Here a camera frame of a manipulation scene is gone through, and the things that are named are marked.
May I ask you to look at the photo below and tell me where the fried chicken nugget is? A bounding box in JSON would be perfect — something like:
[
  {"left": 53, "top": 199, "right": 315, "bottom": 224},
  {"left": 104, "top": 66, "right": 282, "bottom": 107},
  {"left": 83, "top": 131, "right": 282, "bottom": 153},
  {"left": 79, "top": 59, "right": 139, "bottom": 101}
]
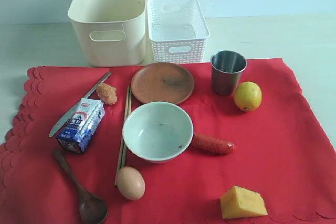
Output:
[{"left": 97, "top": 83, "right": 118, "bottom": 105}]

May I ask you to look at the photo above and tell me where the cream plastic storage bin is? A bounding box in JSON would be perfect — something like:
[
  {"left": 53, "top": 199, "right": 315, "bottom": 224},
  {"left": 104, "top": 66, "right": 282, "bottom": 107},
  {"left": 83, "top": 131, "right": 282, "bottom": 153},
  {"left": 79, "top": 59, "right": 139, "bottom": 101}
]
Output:
[{"left": 68, "top": 0, "right": 146, "bottom": 67}]

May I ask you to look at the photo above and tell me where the left wooden chopstick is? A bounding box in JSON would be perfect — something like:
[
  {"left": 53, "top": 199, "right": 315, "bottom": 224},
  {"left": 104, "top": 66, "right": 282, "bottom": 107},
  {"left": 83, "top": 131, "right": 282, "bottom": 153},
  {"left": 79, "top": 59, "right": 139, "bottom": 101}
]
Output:
[{"left": 114, "top": 86, "right": 130, "bottom": 186}]

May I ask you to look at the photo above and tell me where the right wooden chopstick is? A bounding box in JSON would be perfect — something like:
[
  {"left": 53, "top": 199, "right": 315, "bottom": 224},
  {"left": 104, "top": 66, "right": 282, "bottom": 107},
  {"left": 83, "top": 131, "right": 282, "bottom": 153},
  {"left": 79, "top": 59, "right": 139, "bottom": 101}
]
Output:
[{"left": 119, "top": 87, "right": 132, "bottom": 169}]

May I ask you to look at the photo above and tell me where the yellow cheese wedge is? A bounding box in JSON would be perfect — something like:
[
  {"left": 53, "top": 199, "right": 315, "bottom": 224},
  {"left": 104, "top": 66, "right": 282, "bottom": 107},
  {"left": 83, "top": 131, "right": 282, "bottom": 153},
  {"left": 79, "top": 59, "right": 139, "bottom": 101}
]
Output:
[{"left": 220, "top": 186, "right": 268, "bottom": 219}]

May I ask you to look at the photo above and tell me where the wooden chopstick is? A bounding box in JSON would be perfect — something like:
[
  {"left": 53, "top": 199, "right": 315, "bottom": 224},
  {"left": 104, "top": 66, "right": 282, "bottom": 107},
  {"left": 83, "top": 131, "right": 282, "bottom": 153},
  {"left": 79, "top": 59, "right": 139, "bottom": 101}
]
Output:
[
  {"left": 119, "top": 87, "right": 132, "bottom": 169},
  {"left": 114, "top": 86, "right": 130, "bottom": 186}
]

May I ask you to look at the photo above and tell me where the stainless steel cup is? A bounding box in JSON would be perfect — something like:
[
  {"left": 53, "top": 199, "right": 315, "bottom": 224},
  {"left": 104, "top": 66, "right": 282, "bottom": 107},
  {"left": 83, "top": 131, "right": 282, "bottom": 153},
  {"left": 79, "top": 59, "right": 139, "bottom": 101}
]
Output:
[{"left": 210, "top": 50, "right": 247, "bottom": 96}]

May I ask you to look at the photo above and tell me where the brown round plate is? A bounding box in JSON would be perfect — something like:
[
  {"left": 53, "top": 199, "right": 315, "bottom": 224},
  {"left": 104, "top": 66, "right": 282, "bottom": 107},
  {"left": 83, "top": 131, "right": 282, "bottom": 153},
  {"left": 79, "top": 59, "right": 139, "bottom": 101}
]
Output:
[{"left": 131, "top": 62, "right": 195, "bottom": 104}]

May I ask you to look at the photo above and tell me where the metal butter knife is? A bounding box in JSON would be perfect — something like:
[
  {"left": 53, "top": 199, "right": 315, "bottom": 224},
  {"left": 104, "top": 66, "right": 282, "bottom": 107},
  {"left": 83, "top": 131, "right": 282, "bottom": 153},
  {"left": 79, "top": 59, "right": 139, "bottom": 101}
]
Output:
[{"left": 48, "top": 71, "right": 112, "bottom": 138}]

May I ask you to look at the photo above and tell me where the blue white milk carton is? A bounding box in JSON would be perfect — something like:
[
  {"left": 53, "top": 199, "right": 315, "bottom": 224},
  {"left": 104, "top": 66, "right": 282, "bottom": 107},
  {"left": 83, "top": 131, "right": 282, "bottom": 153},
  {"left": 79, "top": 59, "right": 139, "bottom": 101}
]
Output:
[{"left": 56, "top": 98, "right": 105, "bottom": 154}]

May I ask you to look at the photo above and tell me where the yellow lemon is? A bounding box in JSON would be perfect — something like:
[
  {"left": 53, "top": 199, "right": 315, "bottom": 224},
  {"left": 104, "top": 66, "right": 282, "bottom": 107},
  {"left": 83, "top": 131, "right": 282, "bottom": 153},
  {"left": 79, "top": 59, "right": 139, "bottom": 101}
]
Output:
[{"left": 234, "top": 81, "right": 262, "bottom": 112}]

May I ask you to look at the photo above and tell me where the brown egg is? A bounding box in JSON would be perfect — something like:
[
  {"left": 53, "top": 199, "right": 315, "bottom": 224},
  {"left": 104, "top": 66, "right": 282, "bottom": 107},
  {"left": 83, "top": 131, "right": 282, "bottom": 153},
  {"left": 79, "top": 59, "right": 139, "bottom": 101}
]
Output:
[{"left": 116, "top": 166, "right": 145, "bottom": 200}]

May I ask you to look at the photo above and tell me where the red scalloped tablecloth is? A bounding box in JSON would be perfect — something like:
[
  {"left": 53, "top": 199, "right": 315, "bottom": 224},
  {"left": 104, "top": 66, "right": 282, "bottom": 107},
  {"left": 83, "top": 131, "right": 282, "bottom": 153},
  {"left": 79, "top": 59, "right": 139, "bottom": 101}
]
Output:
[{"left": 1, "top": 58, "right": 335, "bottom": 223}]

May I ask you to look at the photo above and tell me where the dark wooden spoon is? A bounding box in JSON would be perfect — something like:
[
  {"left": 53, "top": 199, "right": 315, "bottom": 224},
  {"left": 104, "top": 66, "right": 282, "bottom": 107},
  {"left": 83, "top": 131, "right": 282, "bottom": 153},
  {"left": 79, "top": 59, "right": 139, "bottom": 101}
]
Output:
[{"left": 52, "top": 149, "right": 108, "bottom": 223}]

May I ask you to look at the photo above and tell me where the pale green bowl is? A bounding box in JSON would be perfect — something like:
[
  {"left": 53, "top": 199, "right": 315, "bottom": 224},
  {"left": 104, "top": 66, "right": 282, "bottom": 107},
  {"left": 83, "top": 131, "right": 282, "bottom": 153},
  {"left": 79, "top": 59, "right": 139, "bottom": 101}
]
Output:
[{"left": 122, "top": 101, "right": 194, "bottom": 163}]

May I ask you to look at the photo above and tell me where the white perforated plastic basket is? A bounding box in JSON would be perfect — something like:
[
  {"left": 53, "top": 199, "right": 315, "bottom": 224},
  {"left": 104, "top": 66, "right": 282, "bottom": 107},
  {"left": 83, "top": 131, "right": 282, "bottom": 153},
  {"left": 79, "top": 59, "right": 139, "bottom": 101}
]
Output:
[{"left": 146, "top": 0, "right": 210, "bottom": 64}]

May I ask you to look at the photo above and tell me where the red sausage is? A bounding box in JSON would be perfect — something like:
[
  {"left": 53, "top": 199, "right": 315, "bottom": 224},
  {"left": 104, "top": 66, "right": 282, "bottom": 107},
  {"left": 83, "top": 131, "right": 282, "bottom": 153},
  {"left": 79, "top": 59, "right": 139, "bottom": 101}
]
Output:
[{"left": 191, "top": 133, "right": 236, "bottom": 155}]

